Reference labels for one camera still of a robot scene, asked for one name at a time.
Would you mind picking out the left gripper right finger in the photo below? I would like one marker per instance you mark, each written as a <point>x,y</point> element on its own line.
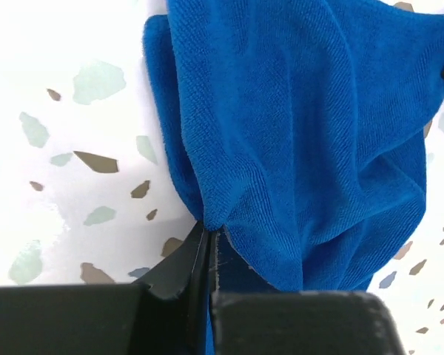
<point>249,316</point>

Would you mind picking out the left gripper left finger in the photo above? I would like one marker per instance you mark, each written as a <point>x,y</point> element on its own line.
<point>162,312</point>

